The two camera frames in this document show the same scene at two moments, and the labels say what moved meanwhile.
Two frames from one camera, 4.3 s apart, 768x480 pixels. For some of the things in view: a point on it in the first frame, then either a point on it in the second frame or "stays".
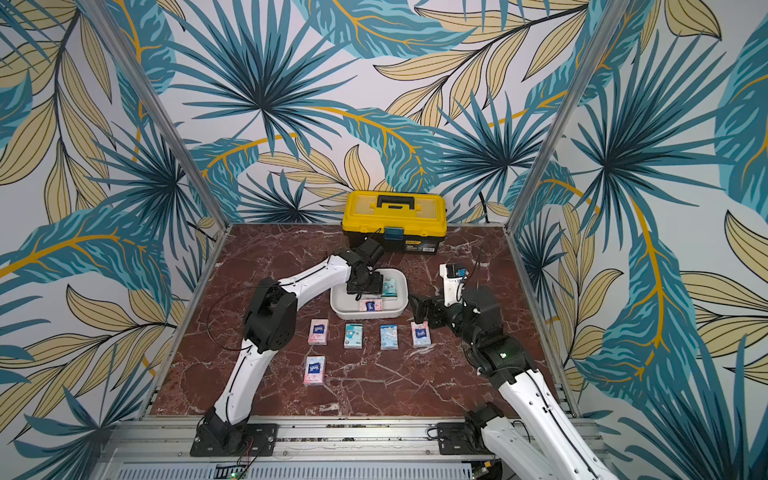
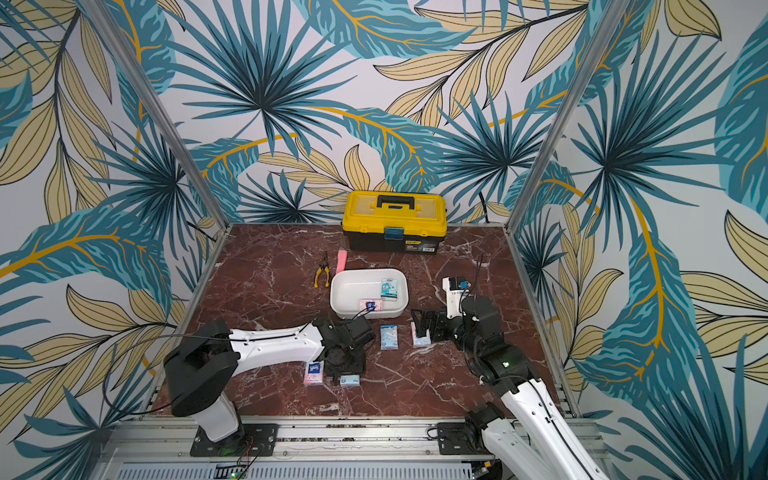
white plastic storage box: x=347 y=307 stays
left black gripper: x=376 y=286 → x=359 y=367
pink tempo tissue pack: x=314 y=370 stays
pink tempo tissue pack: x=421 y=336 stays
